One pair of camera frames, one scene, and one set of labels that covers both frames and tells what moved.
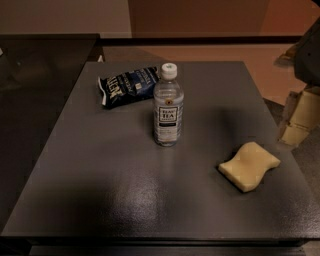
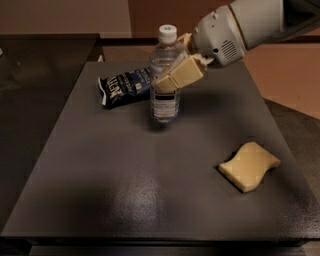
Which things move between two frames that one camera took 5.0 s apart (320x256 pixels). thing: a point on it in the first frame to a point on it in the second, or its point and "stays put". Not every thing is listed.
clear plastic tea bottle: [168, 108] to [165, 107]
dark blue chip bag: [129, 86] stays put
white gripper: [309, 53] to [217, 36]
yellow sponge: [247, 166] stays put
